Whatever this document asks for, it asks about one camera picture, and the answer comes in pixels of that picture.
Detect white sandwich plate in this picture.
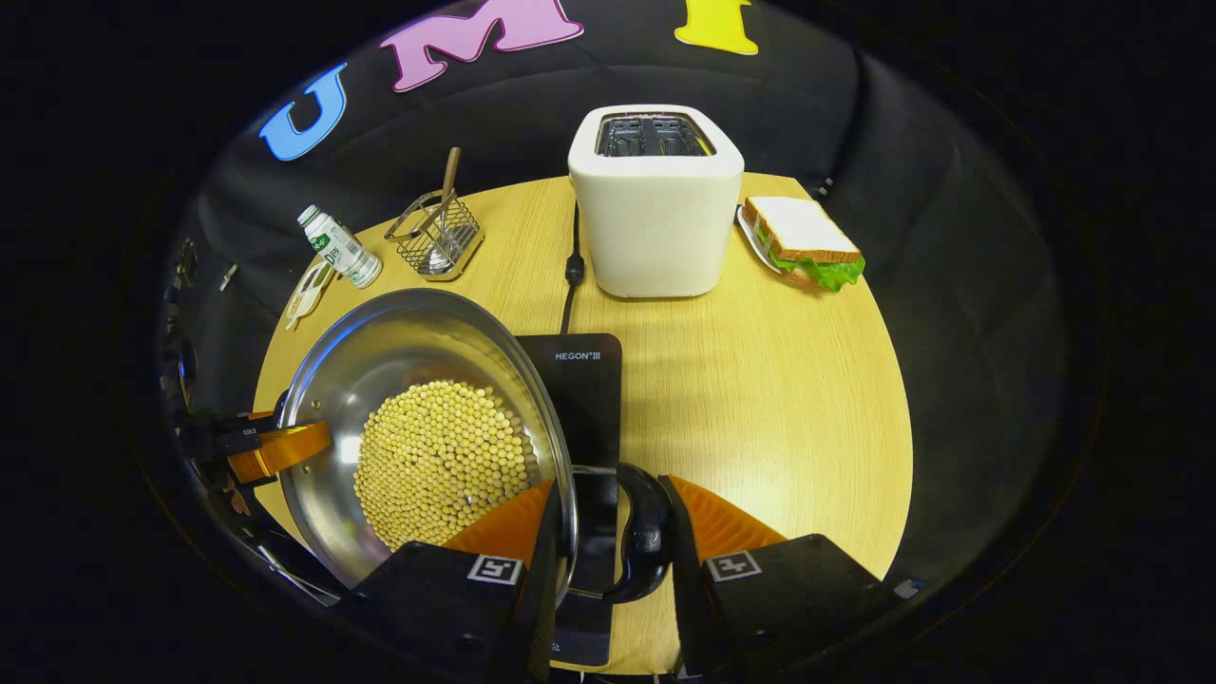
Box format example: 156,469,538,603
736,204,789,276

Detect wire mesh utensil holder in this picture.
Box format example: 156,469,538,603
384,190,485,282

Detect black toaster cable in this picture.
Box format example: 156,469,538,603
559,201,585,335

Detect white divided bean dish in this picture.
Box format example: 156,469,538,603
285,263,335,332

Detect white drink bottle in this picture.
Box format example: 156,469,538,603
296,204,384,290

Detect stainless steel pot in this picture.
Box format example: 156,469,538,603
275,288,674,604

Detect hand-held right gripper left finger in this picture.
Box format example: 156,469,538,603
342,478,568,684

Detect pile of yellow soybeans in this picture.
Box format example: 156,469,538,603
353,380,544,552

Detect white toaster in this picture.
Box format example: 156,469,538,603
568,104,745,299

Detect wooden handled spoon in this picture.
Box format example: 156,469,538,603
423,146,463,272

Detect black induction cooktop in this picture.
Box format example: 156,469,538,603
513,332,623,668

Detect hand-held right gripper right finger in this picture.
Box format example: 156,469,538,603
657,473,889,680

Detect lettuce sandwich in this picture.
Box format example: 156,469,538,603
742,197,866,293

